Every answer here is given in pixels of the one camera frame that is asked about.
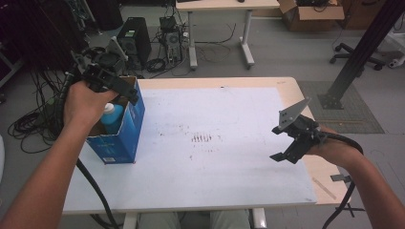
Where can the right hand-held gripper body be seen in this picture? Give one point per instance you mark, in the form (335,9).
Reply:
(299,125)

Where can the black bracket on table edge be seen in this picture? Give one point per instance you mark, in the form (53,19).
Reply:
(340,178)

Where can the person's left hand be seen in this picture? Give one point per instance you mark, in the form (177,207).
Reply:
(84,106)

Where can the open brown cardboard box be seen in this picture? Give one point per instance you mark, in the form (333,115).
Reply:
(313,16)

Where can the white background table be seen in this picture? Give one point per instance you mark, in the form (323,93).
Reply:
(223,4)

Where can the white table mat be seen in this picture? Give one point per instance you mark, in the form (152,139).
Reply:
(203,171)

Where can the open-frame computer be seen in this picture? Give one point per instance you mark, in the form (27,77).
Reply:
(171,39)

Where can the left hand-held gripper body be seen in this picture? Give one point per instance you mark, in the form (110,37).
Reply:
(106,65)

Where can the dark curtain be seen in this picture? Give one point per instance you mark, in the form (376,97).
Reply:
(35,31)

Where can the pale strip of tape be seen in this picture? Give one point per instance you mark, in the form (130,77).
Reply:
(324,188)

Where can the light wooden table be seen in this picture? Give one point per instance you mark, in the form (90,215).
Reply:
(324,171)

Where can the blue cardboard box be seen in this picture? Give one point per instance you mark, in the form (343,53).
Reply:
(127,136)

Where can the black metal pillar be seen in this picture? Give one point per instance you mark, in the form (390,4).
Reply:
(359,57)

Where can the person's right hand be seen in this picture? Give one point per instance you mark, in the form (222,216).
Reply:
(331,151)

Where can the white table leg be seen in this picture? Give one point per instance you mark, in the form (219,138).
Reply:
(259,218)
(130,221)

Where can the black tape cross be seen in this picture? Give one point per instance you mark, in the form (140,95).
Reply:
(350,210)

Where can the black computer tower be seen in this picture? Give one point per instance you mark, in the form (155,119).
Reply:
(135,38)

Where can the grey floor mat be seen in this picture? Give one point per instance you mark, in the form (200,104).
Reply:
(356,117)

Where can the brown cabinet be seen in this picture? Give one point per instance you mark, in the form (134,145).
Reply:
(363,14)

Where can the black office chair base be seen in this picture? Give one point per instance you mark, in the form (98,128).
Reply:
(353,57)

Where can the blue bottle with white cap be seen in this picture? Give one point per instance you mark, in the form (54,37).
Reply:
(111,119)

